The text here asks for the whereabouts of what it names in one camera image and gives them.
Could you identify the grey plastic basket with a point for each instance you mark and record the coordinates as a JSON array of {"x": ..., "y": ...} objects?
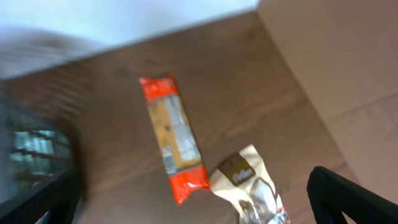
[{"x": 32, "y": 150}]

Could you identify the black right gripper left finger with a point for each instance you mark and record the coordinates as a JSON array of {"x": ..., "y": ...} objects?
[{"x": 54, "y": 199}]

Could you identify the orange pasta package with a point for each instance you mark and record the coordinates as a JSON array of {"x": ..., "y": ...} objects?
[{"x": 180, "y": 153}]

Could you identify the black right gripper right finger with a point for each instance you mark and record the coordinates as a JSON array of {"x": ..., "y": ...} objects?
[{"x": 332, "y": 197}]

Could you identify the beige brown snack bag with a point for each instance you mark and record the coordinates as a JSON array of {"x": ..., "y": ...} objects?
[{"x": 243, "y": 180}]

